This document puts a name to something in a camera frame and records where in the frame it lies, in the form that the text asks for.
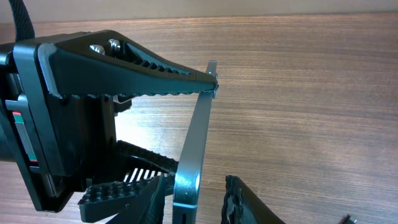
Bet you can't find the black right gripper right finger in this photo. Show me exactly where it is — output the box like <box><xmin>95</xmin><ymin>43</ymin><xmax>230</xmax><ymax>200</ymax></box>
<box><xmin>221</xmin><ymin>175</ymin><xmax>285</xmax><ymax>224</ymax></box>

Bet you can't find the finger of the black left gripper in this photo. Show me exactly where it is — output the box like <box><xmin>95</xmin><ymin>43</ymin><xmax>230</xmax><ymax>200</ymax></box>
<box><xmin>78</xmin><ymin>141</ymin><xmax>178</xmax><ymax>223</ymax></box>
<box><xmin>37</xmin><ymin>30</ymin><xmax>218</xmax><ymax>96</ymax></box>

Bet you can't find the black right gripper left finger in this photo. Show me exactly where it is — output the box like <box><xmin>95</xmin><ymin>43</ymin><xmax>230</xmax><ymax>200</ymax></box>
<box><xmin>107</xmin><ymin>174</ymin><xmax>165</xmax><ymax>224</ymax></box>

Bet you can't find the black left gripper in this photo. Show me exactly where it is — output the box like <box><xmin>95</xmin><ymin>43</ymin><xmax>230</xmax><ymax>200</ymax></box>
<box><xmin>1</xmin><ymin>32</ymin><xmax>116</xmax><ymax>212</ymax></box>

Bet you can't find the Galaxy smartphone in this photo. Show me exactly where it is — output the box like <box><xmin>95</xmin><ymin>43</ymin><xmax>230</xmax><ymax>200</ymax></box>
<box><xmin>172</xmin><ymin>60</ymin><xmax>218</xmax><ymax>224</ymax></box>

